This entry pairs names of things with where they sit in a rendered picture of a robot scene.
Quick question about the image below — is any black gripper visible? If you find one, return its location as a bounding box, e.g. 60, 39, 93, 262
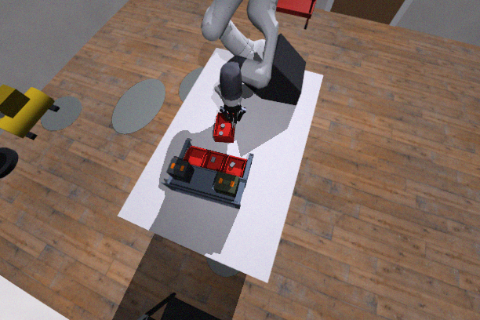
220, 104, 246, 129

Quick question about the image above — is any red bin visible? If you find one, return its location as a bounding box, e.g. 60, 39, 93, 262
223, 155, 247, 178
214, 112, 235, 143
183, 146, 209, 167
202, 151, 228, 172

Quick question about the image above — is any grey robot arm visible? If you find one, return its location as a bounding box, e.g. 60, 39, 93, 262
201, 0, 278, 107

